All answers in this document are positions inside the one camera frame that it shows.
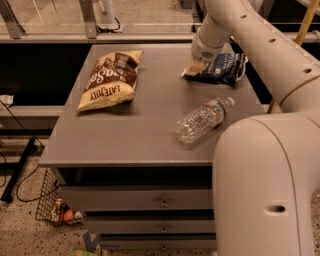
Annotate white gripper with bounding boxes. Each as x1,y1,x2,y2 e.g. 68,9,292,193
184,27,224,76

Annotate blue chip bag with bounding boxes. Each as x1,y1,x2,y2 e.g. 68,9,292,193
182,53,248,86

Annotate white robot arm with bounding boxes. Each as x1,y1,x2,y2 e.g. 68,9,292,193
191,0,320,256

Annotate brown Late July chip bag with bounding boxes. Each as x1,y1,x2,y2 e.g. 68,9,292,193
77,50,143,112

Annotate clear plastic water bottle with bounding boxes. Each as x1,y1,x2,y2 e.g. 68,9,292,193
176,97,235,144

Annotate grey drawer cabinet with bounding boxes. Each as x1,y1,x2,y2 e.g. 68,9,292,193
40,44,263,241

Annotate top grey drawer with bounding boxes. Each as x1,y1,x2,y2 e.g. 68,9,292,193
58,185,213,211

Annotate grey drawer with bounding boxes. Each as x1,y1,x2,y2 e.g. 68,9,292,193
99,236,216,250
58,185,213,211
84,216,215,235

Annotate middle grey drawer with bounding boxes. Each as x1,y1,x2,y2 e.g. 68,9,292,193
84,216,215,235

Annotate white paper at left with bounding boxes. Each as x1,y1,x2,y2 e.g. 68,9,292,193
0,95,14,109

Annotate snack items in basket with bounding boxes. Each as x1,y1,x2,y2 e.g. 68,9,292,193
50,198,82,225

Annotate bottom grey drawer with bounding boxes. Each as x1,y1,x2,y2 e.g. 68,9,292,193
99,236,216,250

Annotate black metal bar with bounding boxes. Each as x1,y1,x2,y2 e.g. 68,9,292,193
1,138,35,203

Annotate wooden yellow ladder frame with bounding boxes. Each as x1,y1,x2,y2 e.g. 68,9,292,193
268,0,320,112

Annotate metal window railing frame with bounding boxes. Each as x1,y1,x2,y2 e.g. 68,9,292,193
0,0,206,43

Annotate black wire basket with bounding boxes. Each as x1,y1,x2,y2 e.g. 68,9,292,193
35,169,59,222

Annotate black floor cable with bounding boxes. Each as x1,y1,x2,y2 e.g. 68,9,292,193
0,99,60,204

